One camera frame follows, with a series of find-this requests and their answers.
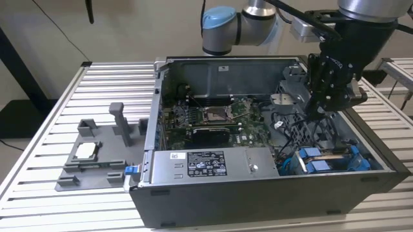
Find black cable beside arm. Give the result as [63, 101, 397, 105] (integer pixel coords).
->
[199, 0, 207, 31]

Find grey parts rack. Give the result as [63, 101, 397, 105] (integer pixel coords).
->
[55, 102, 150, 193]

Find black open PC case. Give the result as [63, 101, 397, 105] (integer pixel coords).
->
[129, 55, 412, 229]

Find hanging black strap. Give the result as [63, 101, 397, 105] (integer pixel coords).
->
[84, 0, 95, 24]

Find black case fan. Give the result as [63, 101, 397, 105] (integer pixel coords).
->
[177, 83, 191, 107]

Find locking lever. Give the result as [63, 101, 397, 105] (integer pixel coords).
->
[189, 95, 207, 108]

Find blue and red wires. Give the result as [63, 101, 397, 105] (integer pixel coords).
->
[277, 153, 293, 173]

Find metal slat side table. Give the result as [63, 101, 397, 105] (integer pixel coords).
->
[380, 57, 413, 92]

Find metal disk bay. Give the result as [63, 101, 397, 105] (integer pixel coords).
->
[294, 139, 380, 175]

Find green motherboard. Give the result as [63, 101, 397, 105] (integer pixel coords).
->
[161, 96, 276, 150]

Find silver power supply with label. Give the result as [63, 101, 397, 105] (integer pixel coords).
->
[150, 147, 281, 185]

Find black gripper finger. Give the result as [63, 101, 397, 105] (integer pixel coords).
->
[305, 53, 330, 119]
[317, 83, 353, 121]

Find grey plastic case bracket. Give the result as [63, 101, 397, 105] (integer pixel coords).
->
[282, 65, 306, 81]

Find thin black disk wire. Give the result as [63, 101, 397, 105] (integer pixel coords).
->
[278, 116, 320, 155]

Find CPU socket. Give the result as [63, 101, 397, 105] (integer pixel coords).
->
[199, 106, 234, 124]

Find black wire with white connector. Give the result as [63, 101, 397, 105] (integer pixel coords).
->
[270, 111, 300, 132]

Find silver metal bracket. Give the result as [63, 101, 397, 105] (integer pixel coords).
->
[269, 92, 305, 107]

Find thin black wall cable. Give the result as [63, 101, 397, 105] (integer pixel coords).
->
[32, 0, 92, 64]

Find black desk leg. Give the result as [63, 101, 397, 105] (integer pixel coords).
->
[0, 26, 56, 139]

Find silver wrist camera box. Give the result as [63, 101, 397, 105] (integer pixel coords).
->
[289, 17, 324, 44]

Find silver CPU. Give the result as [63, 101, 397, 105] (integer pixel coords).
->
[75, 143, 99, 159]

